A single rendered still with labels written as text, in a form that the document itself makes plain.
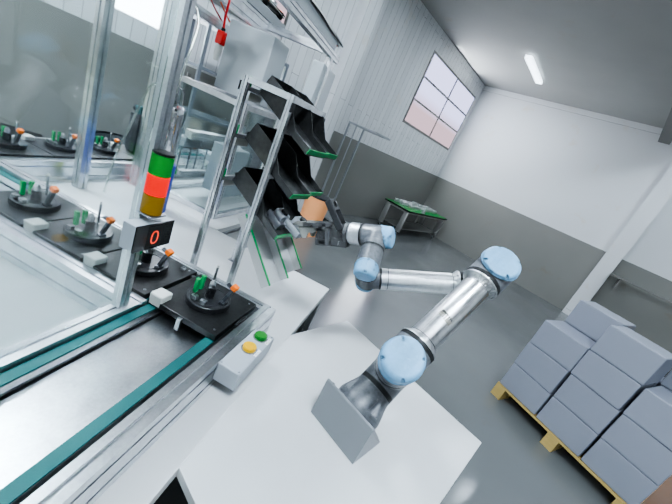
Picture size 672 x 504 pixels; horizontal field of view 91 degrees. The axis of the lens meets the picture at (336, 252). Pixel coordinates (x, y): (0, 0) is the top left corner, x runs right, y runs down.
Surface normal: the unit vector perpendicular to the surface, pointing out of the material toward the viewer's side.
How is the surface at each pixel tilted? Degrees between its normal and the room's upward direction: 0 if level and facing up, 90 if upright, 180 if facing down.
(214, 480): 0
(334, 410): 90
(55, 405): 0
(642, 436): 90
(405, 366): 54
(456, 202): 90
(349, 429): 90
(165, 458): 0
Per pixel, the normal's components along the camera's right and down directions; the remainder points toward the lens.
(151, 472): 0.39, -0.87
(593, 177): -0.64, 0.00
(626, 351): -0.82, -0.17
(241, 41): -0.26, 0.23
